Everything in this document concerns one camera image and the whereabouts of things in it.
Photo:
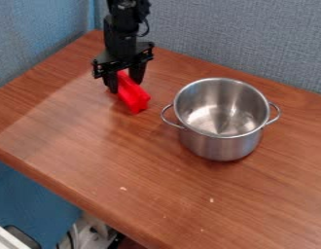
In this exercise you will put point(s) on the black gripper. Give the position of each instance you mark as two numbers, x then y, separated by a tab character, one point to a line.
125	52

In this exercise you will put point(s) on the red plastic block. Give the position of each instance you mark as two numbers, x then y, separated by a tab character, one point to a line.
131	93

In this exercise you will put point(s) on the stainless steel pot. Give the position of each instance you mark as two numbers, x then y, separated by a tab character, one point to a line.
220	114

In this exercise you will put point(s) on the white equipment under table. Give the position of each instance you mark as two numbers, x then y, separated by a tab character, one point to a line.
89	233

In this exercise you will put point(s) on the grey box bottom left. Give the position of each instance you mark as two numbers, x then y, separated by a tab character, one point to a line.
16	239

